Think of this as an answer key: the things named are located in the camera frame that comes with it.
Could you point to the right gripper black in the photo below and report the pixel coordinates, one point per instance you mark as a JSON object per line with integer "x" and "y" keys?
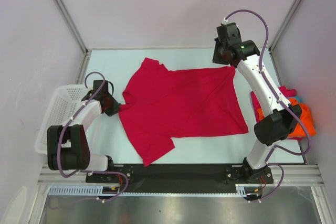
{"x": 216, "y": 59}

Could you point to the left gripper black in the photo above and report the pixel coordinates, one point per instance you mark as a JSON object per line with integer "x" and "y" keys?
{"x": 115, "y": 108}

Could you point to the crimson red t shirt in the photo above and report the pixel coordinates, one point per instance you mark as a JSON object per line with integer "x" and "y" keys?
{"x": 162, "y": 104}

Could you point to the white perforated plastic basket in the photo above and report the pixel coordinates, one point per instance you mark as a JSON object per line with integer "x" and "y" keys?
{"x": 65, "y": 101}

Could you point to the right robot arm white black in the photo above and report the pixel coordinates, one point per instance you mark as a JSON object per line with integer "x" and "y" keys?
{"x": 280, "y": 116}

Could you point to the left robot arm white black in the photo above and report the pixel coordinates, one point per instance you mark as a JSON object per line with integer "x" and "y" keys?
{"x": 67, "y": 144}

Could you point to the folded magenta t shirt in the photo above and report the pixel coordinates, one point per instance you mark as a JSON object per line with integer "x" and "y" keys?
{"x": 288, "y": 93}

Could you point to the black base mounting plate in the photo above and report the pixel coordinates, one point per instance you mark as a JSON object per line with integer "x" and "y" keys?
{"x": 190, "y": 178}

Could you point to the folded teal t shirt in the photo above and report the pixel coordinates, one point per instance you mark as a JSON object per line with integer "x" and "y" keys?
{"x": 298, "y": 99}

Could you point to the folded orange t shirt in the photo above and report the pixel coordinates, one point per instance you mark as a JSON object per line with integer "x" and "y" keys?
{"x": 306, "y": 118}

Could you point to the white slotted cable duct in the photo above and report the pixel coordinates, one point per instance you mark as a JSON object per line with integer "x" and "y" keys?
{"x": 95, "y": 191}

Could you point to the aluminium extrusion rail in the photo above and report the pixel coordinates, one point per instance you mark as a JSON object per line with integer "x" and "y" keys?
{"x": 294, "y": 175}

